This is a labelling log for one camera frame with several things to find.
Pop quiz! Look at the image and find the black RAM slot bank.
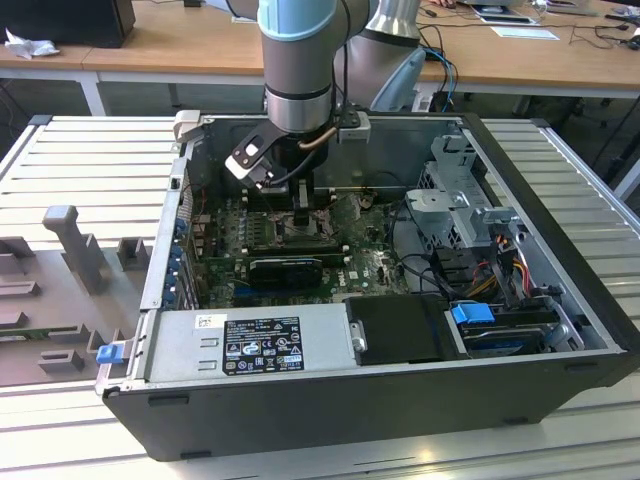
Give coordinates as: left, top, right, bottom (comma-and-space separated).
247, 238, 342, 255
244, 186, 337, 212

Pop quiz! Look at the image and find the wooden desk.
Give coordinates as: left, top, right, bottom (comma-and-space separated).
0, 0, 640, 100

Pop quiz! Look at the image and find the black internal cable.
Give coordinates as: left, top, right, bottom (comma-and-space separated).
385, 198, 452, 297

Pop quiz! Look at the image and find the black graphics card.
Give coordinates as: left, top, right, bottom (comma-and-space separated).
248, 257, 324, 290

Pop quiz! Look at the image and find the black box on desk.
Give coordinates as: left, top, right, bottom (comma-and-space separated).
0, 0, 137, 49

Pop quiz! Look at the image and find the silver power supply unit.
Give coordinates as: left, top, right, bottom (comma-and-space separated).
147, 302, 369, 384

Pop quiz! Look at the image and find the CPU socket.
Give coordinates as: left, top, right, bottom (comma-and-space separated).
272, 212, 334, 244

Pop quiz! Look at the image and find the white case latch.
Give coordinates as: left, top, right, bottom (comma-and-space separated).
172, 110, 202, 152

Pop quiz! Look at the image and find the crumpled white paper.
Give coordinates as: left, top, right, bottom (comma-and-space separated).
3, 27, 62, 61

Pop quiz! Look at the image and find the yellow red wire bundle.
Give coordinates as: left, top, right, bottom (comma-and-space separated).
469, 248, 532, 297

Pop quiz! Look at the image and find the blue case latch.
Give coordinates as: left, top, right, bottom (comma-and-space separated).
96, 344, 124, 366

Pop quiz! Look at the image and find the green motherboard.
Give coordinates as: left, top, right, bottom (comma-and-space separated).
192, 192, 416, 309

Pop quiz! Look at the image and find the black plastic shroud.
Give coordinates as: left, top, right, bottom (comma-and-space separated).
345, 295, 450, 365

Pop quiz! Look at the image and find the pale blue teach pendant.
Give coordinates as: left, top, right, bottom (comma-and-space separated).
370, 48, 428, 113

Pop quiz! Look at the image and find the black desk cable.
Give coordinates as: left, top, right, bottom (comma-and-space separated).
569, 18, 640, 51

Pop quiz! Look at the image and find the blue cable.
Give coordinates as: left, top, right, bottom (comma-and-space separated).
424, 47, 459, 110

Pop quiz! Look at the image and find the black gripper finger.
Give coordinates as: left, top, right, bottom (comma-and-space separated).
293, 178, 317, 227

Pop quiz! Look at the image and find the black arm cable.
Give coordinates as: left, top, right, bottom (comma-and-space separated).
331, 43, 352, 117

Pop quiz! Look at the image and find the green RAM stick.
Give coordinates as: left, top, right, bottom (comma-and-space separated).
0, 327, 81, 342

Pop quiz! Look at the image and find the black open PC case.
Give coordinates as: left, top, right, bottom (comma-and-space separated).
94, 109, 640, 464

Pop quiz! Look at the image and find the grey parts rack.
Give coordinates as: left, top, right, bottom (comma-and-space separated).
0, 204, 154, 387

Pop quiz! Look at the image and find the hard disk in blue carrier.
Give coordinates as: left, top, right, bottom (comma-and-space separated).
448, 301, 547, 359

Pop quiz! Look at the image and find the metal socket cover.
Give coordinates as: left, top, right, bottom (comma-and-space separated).
327, 193, 364, 235

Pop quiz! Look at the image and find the grey metal drive cage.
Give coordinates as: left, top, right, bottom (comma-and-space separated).
403, 133, 527, 252

